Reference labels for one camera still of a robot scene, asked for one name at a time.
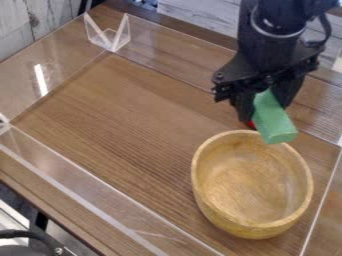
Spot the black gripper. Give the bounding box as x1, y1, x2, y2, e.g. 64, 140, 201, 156
212, 0, 326, 123

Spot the green rectangular block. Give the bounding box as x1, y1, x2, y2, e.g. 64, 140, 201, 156
252, 90, 297, 144

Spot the brown wooden bowl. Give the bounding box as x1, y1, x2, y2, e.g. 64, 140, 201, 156
191, 130, 314, 240

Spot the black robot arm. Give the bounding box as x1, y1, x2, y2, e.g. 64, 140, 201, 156
212, 0, 338, 122

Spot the red knitted strawberry toy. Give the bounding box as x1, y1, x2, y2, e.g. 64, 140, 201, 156
247, 121, 256, 130

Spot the clear acrylic corner bracket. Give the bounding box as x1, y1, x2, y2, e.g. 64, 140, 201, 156
82, 14, 130, 53

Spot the clear acrylic tray wall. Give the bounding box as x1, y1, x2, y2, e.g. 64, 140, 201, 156
0, 114, 223, 256

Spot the black table clamp mount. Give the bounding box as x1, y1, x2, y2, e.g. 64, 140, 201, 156
28, 212, 76, 256

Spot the black cable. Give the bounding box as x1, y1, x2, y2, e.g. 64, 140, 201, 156
0, 229, 37, 244

